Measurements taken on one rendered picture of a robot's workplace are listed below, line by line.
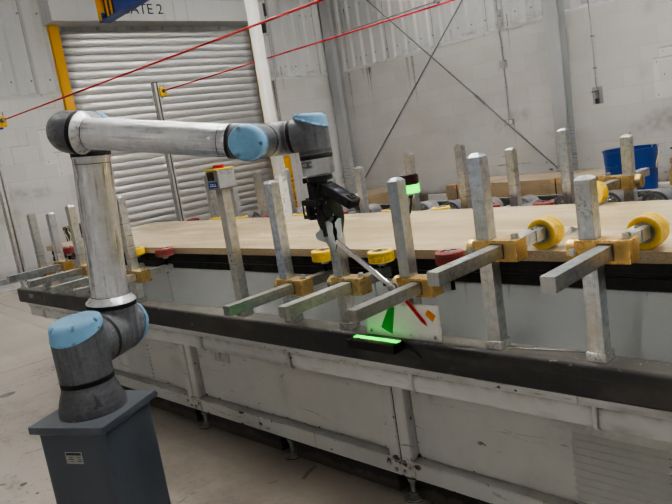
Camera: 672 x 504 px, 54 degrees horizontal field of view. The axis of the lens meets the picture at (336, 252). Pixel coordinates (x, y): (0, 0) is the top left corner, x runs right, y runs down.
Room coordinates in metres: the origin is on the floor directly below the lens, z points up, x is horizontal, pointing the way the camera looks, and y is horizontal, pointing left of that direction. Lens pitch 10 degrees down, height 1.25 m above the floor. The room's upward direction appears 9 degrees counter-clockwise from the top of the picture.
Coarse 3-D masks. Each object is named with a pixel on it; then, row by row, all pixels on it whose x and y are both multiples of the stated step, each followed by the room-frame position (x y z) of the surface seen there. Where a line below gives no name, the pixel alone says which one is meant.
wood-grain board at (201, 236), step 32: (160, 224) 4.14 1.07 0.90; (192, 224) 3.80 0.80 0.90; (256, 224) 3.26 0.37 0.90; (288, 224) 3.05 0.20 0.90; (352, 224) 2.69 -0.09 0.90; (384, 224) 2.54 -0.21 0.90; (416, 224) 2.41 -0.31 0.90; (448, 224) 2.29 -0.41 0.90; (512, 224) 2.08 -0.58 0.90; (576, 224) 1.90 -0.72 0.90; (608, 224) 1.82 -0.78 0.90; (416, 256) 1.90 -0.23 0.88; (544, 256) 1.61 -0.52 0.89; (640, 256) 1.44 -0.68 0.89
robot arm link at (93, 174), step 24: (96, 168) 1.93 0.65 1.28; (96, 192) 1.92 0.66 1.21; (96, 216) 1.92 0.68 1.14; (96, 240) 1.92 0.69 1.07; (120, 240) 1.97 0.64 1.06; (96, 264) 1.93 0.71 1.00; (120, 264) 1.96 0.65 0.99; (96, 288) 1.93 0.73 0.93; (120, 288) 1.95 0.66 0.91; (120, 312) 1.92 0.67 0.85; (144, 312) 2.03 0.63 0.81; (144, 336) 2.03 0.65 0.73
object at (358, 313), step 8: (400, 288) 1.62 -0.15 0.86; (408, 288) 1.61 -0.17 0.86; (416, 288) 1.63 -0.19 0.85; (384, 296) 1.56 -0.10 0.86; (392, 296) 1.56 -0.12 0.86; (400, 296) 1.58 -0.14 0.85; (408, 296) 1.61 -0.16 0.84; (360, 304) 1.52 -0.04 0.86; (368, 304) 1.51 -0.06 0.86; (376, 304) 1.52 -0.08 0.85; (384, 304) 1.54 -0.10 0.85; (392, 304) 1.56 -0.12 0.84; (352, 312) 1.48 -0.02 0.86; (360, 312) 1.48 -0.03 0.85; (368, 312) 1.50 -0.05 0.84; (376, 312) 1.52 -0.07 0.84; (352, 320) 1.48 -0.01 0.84; (360, 320) 1.48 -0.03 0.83
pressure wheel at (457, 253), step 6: (438, 252) 1.77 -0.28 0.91; (444, 252) 1.78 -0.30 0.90; (450, 252) 1.74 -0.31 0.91; (456, 252) 1.73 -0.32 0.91; (462, 252) 1.75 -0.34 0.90; (438, 258) 1.75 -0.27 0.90; (444, 258) 1.73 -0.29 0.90; (450, 258) 1.73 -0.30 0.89; (456, 258) 1.73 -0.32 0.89; (438, 264) 1.75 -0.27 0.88; (444, 264) 1.74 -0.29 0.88
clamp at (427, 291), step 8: (392, 280) 1.72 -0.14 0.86; (400, 280) 1.69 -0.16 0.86; (408, 280) 1.67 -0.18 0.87; (416, 280) 1.65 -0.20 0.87; (424, 280) 1.63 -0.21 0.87; (424, 288) 1.64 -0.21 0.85; (432, 288) 1.62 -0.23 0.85; (440, 288) 1.64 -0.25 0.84; (416, 296) 1.66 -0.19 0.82; (424, 296) 1.64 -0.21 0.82; (432, 296) 1.62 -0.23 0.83
